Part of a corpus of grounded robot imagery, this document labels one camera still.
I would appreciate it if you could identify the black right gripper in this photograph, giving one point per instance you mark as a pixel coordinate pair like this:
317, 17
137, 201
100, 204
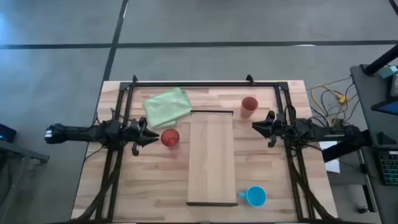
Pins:
276, 126

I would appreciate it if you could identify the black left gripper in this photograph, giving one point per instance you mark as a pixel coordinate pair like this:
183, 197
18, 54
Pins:
134, 129

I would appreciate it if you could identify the red translucent cup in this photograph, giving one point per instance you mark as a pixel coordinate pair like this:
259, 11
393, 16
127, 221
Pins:
170, 137

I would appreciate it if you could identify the terracotta plastic cup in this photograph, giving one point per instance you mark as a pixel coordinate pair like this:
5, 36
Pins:
249, 105

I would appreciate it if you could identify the blue plastic mug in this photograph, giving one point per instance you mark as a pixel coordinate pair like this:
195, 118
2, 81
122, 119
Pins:
255, 196

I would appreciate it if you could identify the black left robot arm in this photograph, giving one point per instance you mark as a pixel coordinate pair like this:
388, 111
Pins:
77, 133

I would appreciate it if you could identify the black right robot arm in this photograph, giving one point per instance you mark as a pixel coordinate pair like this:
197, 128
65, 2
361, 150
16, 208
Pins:
323, 132

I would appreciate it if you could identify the light green cloth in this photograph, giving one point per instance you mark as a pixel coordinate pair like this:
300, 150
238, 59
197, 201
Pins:
167, 107

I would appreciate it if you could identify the wooden cutting board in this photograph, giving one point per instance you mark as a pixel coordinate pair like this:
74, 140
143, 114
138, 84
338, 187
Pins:
212, 157

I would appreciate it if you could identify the white paper sheet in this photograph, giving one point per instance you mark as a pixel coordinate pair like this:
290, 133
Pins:
331, 155

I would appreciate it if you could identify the grey side desk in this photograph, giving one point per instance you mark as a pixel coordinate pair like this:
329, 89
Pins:
377, 102

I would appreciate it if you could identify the dark tablet screen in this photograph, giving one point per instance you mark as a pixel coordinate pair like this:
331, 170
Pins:
387, 107

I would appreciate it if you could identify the grey side table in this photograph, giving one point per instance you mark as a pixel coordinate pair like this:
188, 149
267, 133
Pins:
18, 155

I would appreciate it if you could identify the black keyboard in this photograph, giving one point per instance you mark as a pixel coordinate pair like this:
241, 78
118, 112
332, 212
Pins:
389, 168

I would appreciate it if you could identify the black pole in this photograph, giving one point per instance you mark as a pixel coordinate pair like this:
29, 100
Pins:
381, 60

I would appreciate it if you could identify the teal small box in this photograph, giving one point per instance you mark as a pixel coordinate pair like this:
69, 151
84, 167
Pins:
388, 71

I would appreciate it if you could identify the black device blue light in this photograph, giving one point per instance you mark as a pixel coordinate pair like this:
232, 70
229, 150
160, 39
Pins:
7, 133

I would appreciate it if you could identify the black metal table frame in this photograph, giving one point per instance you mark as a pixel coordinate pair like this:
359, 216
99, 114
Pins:
202, 84

